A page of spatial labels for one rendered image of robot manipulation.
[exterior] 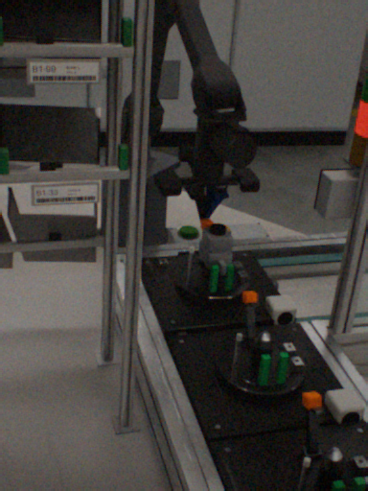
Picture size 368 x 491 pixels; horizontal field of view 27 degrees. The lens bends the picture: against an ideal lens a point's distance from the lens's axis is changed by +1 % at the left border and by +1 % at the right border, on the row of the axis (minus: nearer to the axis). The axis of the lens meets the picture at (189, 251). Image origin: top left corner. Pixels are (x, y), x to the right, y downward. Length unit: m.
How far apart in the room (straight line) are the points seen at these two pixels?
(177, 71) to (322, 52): 0.85
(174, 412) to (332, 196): 0.42
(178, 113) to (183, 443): 3.50
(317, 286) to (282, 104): 3.12
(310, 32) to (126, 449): 3.57
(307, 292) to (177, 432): 0.53
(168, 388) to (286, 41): 3.48
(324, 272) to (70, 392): 0.59
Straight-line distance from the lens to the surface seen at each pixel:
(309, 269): 1.57
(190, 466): 1.06
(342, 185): 1.22
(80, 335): 1.44
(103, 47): 0.94
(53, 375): 1.35
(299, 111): 4.66
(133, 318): 1.12
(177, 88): 4.40
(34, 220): 1.16
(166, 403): 1.15
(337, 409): 1.14
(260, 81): 4.51
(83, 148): 1.02
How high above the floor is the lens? 1.72
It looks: 30 degrees down
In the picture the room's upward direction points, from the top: 5 degrees clockwise
